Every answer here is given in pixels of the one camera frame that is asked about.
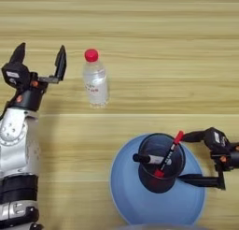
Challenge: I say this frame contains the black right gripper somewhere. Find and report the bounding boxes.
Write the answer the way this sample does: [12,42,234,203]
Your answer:
[177,129,239,191]

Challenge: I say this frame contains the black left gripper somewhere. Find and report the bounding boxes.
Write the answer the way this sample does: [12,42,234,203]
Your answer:
[6,42,68,111]

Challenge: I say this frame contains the black pen with red cap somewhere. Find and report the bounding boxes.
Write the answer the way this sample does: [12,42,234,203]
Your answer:
[153,130,185,179]

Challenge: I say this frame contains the dark translucent pen cup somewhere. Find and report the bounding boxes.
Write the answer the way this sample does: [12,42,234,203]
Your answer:
[137,133,187,194]

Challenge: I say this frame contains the white marker with black cap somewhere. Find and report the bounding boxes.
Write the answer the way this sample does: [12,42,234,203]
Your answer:
[133,152,174,165]

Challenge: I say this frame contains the clear bottle with red cap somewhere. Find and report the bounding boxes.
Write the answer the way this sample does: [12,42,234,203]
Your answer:
[82,48,110,109]

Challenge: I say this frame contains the small black box right gripper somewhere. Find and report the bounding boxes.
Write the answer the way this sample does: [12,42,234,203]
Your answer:
[204,126,232,154]

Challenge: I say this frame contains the small black box gripper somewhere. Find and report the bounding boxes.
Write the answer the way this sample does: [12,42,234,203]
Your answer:
[0,62,31,92]
[204,126,232,154]

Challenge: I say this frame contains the small black box left gripper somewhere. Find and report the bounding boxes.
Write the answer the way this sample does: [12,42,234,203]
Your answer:
[0,62,31,92]

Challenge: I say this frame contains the blue round plate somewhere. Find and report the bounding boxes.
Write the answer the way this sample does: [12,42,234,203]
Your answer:
[109,133,207,226]

